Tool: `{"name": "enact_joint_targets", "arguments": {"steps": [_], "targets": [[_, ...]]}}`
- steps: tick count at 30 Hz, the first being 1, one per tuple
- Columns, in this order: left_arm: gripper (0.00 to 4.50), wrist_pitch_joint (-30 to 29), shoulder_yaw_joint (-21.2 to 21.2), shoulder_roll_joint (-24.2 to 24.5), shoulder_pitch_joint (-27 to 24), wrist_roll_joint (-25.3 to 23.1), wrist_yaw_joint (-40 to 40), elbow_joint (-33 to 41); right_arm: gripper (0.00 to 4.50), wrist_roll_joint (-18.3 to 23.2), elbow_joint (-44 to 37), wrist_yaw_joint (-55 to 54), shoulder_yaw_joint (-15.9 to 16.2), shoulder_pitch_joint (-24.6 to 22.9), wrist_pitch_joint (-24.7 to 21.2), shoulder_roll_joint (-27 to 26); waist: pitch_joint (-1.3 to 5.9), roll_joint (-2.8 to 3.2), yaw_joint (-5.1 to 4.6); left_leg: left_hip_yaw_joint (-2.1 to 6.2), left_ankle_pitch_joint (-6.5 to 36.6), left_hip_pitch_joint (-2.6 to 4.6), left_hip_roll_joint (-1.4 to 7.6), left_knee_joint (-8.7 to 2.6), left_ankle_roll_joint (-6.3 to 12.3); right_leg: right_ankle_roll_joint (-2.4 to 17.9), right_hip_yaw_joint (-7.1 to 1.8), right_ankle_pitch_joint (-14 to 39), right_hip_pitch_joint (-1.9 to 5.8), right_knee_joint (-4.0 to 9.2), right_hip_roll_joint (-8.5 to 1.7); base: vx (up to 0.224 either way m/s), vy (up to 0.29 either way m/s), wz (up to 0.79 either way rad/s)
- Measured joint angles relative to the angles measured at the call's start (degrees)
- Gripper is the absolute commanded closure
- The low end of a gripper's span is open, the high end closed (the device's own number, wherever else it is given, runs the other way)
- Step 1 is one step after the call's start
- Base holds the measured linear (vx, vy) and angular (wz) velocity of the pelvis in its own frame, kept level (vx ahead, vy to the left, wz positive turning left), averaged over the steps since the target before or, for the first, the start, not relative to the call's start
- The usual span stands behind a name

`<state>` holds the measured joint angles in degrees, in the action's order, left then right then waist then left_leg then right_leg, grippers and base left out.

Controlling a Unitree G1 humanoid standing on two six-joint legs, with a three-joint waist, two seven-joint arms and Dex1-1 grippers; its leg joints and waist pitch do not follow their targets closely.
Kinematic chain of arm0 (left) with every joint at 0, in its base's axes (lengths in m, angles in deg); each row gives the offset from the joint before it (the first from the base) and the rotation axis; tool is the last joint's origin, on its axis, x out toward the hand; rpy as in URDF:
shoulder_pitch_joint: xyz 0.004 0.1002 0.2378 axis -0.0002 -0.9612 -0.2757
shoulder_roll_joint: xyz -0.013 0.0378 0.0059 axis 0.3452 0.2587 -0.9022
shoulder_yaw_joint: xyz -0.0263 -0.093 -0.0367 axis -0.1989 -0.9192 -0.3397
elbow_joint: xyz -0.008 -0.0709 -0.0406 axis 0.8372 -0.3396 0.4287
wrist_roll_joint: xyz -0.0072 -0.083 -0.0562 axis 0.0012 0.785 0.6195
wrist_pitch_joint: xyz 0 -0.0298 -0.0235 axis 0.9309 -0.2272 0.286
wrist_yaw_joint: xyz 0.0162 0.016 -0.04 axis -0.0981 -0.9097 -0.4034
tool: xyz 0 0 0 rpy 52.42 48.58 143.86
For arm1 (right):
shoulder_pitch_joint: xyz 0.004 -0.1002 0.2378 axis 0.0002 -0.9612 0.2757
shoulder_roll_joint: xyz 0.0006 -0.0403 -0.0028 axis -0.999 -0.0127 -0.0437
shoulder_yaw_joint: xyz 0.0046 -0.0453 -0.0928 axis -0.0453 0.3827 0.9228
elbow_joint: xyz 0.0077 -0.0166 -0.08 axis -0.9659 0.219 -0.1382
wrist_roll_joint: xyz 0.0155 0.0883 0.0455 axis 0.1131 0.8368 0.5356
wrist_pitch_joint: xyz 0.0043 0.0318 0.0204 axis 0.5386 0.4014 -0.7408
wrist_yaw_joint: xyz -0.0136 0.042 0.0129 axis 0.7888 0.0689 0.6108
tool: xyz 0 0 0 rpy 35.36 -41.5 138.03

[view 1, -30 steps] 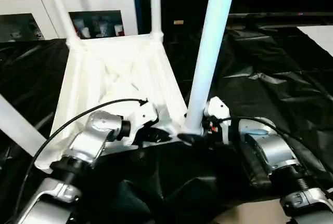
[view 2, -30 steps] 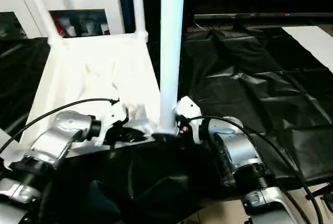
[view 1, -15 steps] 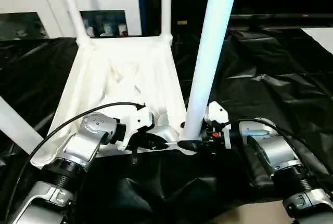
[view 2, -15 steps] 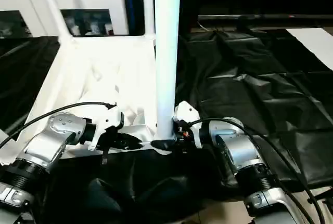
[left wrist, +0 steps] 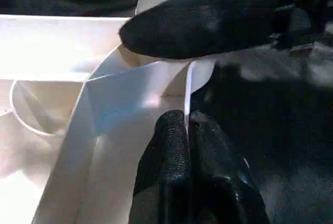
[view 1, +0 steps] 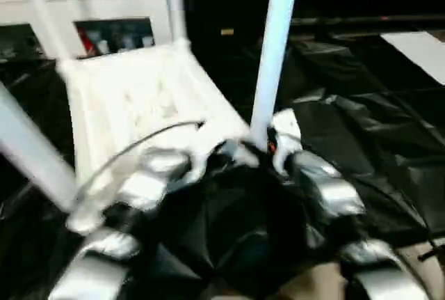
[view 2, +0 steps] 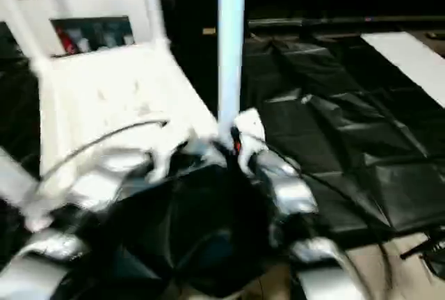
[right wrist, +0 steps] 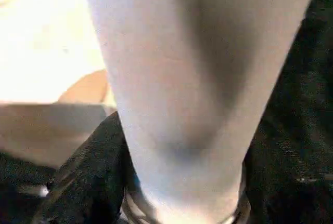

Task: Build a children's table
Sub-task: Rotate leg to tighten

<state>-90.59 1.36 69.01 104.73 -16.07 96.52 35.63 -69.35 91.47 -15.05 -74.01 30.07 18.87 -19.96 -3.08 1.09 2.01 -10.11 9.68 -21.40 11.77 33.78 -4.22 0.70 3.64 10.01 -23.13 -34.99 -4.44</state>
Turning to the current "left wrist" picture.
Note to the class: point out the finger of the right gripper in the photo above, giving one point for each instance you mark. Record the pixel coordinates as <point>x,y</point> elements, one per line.
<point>208,21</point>

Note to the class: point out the black table mat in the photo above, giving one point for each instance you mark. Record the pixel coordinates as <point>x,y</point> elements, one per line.
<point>281,130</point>

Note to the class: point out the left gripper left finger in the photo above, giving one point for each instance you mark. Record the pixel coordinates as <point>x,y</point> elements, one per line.
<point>164,177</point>

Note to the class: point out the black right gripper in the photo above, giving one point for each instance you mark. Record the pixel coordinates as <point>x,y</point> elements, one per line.
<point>307,11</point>

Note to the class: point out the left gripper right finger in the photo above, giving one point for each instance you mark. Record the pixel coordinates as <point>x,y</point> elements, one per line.
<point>223,182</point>

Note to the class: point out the white plastic table top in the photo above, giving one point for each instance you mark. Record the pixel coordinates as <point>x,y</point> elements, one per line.
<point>67,78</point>

